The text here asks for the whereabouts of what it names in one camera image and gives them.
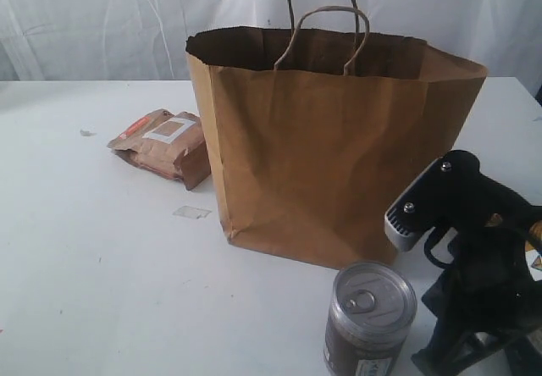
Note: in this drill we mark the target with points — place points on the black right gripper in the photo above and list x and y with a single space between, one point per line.
486 298

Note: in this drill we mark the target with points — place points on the brown can silver lid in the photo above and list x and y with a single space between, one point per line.
371 311

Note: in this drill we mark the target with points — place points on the brown coffee pouch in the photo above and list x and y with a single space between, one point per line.
172 146

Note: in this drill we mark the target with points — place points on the brown paper bag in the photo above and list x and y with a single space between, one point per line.
311 134

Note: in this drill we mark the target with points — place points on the clear tape piece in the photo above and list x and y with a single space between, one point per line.
191 212

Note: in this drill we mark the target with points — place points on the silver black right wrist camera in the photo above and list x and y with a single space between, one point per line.
425 201

